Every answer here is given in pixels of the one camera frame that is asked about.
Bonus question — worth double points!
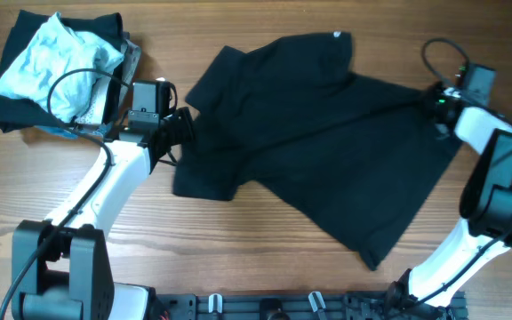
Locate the black t-shirt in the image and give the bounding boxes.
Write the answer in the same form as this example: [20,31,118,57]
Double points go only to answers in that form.
[172,32,460,269]

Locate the left black cable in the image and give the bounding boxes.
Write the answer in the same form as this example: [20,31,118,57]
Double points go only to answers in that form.
[0,68,132,320]

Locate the right black cable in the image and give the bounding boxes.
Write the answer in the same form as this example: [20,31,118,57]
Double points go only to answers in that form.
[382,37,512,312]

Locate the black cable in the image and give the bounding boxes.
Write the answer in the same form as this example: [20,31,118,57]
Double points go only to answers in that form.
[382,37,512,312]
[0,68,132,320]

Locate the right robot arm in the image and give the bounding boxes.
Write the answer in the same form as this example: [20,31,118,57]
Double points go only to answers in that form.
[384,83,512,319]

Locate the white dotted folded garment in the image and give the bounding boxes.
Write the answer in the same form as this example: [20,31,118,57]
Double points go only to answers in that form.
[52,72,116,136]

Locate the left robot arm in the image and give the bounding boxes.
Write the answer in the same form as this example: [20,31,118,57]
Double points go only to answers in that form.
[0,108,194,319]

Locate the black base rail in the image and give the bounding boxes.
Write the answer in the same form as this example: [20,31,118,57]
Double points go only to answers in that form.
[157,292,469,320]

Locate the grey folded garment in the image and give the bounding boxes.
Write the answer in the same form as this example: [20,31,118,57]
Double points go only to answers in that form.
[120,31,142,84]

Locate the blue denim folded garment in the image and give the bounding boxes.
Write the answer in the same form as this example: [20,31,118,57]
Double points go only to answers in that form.
[37,122,113,140]

